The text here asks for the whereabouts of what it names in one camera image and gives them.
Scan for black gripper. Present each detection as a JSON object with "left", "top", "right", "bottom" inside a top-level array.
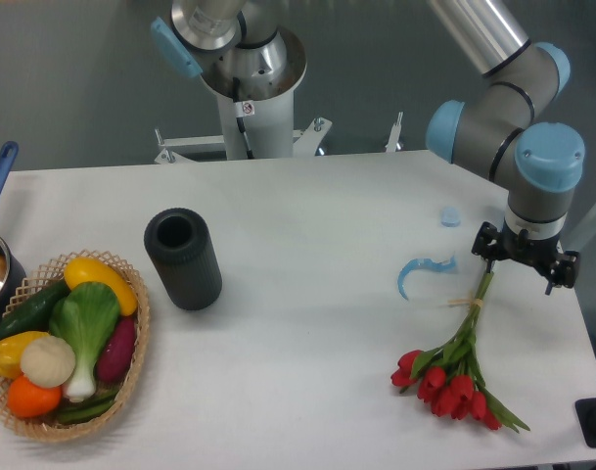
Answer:
[{"left": 472, "top": 221, "right": 580, "bottom": 295}]

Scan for red tulip bouquet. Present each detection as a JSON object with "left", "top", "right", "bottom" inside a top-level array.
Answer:
[{"left": 390, "top": 271, "right": 529, "bottom": 433}]

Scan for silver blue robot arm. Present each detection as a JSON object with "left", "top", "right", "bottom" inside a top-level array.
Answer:
[{"left": 150, "top": 1, "right": 585, "bottom": 289}]

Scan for curved blue plastic strip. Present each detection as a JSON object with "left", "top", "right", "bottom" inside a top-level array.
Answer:
[{"left": 396, "top": 255, "right": 458, "bottom": 301}]

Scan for small blue plastic cap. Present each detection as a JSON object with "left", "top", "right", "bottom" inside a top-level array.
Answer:
[{"left": 440, "top": 207, "right": 461, "bottom": 228}]

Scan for black device at edge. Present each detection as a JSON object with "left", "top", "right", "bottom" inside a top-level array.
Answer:
[{"left": 574, "top": 398, "right": 596, "bottom": 448}]

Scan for dark grey ribbed vase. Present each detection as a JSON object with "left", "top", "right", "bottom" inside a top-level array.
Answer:
[{"left": 144, "top": 208, "right": 223, "bottom": 310}]

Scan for purple sweet potato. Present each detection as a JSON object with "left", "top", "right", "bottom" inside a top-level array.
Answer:
[{"left": 96, "top": 316, "right": 136, "bottom": 383}]

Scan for green bok choy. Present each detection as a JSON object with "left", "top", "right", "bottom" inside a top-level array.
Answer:
[{"left": 49, "top": 282, "right": 120, "bottom": 403}]

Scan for woven wicker basket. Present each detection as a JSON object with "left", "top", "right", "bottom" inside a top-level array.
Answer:
[{"left": 0, "top": 250, "right": 150, "bottom": 443}]

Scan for green beans in basket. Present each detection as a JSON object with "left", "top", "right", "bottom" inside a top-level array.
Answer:
[{"left": 55, "top": 389, "right": 118, "bottom": 425}]

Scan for dark green cucumber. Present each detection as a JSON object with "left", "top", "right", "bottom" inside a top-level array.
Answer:
[{"left": 0, "top": 280, "right": 69, "bottom": 341}]

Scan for orange fruit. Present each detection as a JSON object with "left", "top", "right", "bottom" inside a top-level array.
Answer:
[{"left": 7, "top": 375, "right": 62, "bottom": 418}]

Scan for yellow bell pepper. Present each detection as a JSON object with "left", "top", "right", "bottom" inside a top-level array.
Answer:
[{"left": 0, "top": 331, "right": 48, "bottom": 380}]

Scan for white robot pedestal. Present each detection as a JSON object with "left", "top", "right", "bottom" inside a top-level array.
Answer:
[{"left": 150, "top": 16, "right": 331, "bottom": 161}]

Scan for black cable on pedestal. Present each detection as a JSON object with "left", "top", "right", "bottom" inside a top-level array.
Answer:
[{"left": 230, "top": 76, "right": 255, "bottom": 161}]

